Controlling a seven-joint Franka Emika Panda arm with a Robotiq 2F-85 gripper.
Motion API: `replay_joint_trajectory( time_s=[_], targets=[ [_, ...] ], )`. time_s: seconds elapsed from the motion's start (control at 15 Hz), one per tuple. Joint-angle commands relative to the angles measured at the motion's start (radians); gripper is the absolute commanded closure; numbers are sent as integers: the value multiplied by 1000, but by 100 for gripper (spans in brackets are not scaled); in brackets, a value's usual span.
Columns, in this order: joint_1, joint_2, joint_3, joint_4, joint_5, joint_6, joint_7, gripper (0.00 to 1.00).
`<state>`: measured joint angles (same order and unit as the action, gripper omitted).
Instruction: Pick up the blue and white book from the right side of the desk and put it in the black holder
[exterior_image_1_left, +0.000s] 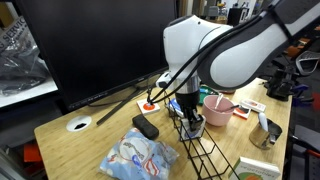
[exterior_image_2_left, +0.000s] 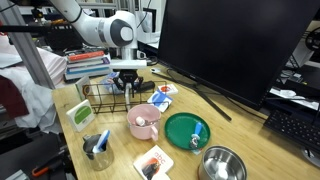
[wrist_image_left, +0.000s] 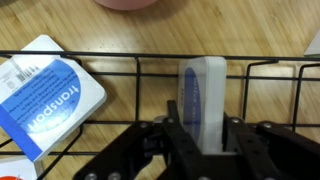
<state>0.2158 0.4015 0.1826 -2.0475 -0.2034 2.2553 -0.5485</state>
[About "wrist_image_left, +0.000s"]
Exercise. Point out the blue transport board book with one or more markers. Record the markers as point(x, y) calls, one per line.
point(50, 100)

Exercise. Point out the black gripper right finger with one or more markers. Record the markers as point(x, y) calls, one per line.
point(266, 150)

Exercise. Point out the pink mug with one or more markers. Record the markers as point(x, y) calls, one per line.
point(126, 4)

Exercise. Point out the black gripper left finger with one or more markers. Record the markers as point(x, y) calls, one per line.
point(140, 153)

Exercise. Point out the blue and white board book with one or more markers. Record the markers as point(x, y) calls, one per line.
point(213, 100)

